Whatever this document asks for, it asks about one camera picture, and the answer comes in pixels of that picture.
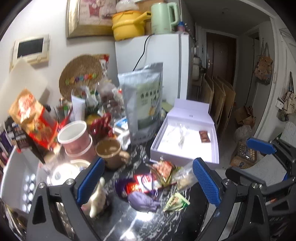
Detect clear zip bag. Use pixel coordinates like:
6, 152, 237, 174
172, 161, 198, 192

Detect small green candy wrapper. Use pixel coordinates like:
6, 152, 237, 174
163, 192, 190, 212

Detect purple silk pouch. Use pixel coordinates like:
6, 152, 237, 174
127, 191, 161, 212

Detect white bunny figurine jar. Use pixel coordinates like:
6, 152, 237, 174
81, 177, 106, 218

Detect brown ceramic mug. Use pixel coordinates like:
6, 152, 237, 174
95, 138, 130, 170

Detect small brown candy packet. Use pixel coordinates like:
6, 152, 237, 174
199, 131, 211, 143

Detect orange foil snack packet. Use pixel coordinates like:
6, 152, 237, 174
147, 160, 180, 187

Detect pink panda cup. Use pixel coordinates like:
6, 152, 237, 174
57, 120, 96, 162

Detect lavender gift box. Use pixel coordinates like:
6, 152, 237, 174
150, 99, 220, 169

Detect red flat packet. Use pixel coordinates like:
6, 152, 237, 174
114, 173, 163, 198

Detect orange red snack bag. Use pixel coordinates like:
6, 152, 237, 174
9, 88, 59, 152

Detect silver green standing pouch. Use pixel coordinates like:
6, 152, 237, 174
118, 62, 163, 145

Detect white refrigerator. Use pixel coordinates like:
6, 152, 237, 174
114, 33, 194, 103

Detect green electric kettle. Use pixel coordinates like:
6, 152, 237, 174
151, 2, 180, 35

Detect yellow pot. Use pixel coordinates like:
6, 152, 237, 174
112, 11, 152, 41

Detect framed picture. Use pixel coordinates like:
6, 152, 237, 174
66, 0, 117, 39

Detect red handled scissors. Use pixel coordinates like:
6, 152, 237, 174
90, 113, 114, 142

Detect wall intercom panel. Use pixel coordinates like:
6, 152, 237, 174
10, 34, 50, 71

